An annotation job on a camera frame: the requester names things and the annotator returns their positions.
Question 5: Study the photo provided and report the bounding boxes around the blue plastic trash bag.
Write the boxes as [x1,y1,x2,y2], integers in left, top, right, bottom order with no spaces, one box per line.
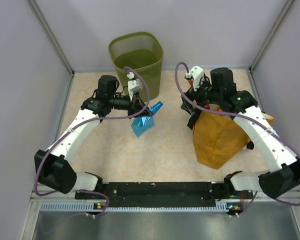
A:
[131,101,163,138]

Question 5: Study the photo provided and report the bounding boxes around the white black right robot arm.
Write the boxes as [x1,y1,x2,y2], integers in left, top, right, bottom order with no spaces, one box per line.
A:
[181,66,300,200]

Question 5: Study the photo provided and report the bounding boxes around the grey slotted cable duct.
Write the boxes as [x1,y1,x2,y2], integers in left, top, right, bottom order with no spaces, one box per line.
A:
[40,202,242,213]

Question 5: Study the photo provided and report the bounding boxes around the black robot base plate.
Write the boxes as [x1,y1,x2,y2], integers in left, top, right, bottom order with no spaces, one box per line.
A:
[74,181,253,208]

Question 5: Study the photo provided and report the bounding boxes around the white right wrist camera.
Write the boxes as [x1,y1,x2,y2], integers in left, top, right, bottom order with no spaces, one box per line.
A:
[185,65,204,92]

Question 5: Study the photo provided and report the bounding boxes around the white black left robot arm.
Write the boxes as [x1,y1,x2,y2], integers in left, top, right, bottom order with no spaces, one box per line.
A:
[34,72,152,199]

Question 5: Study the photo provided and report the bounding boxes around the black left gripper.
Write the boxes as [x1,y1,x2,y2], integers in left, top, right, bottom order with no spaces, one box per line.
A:
[108,91,152,119]

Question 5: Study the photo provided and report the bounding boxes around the yellow canvas tote bag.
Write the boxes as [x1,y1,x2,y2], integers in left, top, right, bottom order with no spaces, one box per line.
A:
[192,103,275,170]

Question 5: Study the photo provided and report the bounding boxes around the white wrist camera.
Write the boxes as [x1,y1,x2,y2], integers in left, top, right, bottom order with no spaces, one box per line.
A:
[185,65,204,92]
[127,71,143,100]

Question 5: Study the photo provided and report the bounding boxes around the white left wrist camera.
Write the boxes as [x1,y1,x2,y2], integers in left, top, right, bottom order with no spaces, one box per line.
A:
[127,71,143,100]

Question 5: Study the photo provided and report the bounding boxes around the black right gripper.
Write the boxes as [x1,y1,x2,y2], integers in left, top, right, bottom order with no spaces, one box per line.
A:
[180,75,222,116]

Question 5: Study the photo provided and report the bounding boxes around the olive green plastic trash bin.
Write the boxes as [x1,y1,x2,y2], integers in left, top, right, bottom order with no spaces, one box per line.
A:
[108,31,164,100]

